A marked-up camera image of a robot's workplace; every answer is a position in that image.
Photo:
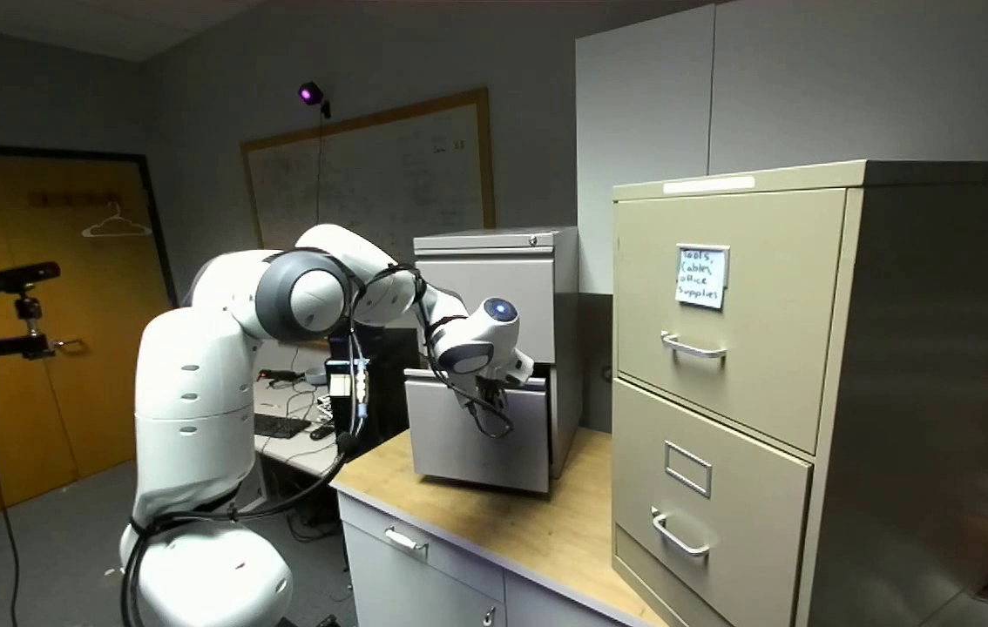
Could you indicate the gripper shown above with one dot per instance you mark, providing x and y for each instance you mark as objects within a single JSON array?
[{"x": 489, "y": 392}]

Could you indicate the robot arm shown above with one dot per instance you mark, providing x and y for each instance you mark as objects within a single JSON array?
[{"x": 193, "y": 409}]

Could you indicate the large grey cabinet drawer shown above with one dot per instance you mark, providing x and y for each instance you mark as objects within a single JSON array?
[{"x": 468, "y": 453}]

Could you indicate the grey metal drawer cabinet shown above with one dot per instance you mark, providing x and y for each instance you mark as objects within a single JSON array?
[{"x": 562, "y": 348}]

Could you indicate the medium grey cabinet drawer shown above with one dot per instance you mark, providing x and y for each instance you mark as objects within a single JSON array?
[{"x": 511, "y": 283}]

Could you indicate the thin grey cabinet drawer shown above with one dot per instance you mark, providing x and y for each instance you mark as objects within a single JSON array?
[{"x": 485, "y": 244}]

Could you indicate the grey counter drawer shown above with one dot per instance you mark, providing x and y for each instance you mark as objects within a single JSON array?
[{"x": 442, "y": 557}]

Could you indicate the beige drawer with note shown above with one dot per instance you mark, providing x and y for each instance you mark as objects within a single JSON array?
[{"x": 764, "y": 374}]

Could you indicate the beige drawer with label holder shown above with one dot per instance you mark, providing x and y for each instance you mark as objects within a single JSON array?
[{"x": 747, "y": 522}]

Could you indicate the beige filing cabinet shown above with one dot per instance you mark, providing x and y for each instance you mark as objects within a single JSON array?
[{"x": 912, "y": 392}]

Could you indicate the black computer tower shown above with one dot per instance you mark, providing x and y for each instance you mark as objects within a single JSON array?
[{"x": 391, "y": 383}]

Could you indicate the black computer mouse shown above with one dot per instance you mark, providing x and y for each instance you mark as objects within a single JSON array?
[{"x": 321, "y": 432}]

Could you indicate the white desk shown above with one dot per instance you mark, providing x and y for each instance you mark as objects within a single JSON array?
[{"x": 294, "y": 448}]

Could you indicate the black keyboard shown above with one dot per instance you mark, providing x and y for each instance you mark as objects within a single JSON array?
[{"x": 280, "y": 426}]

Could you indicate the grey counter door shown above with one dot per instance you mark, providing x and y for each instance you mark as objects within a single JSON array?
[{"x": 407, "y": 596}]

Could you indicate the wood framed whiteboard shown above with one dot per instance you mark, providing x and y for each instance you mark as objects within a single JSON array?
[{"x": 372, "y": 183}]

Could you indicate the handwritten paper note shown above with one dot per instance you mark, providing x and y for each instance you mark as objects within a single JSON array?
[{"x": 702, "y": 277}]

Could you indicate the white coat hanger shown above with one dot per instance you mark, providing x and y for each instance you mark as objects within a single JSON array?
[{"x": 116, "y": 228}]

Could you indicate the orange door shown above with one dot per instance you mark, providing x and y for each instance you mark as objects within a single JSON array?
[{"x": 41, "y": 409}]

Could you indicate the camera on mount with purple light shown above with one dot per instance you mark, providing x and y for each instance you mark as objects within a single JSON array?
[{"x": 312, "y": 92}]

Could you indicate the grey wall cabinet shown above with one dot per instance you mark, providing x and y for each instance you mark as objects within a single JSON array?
[{"x": 808, "y": 104}]

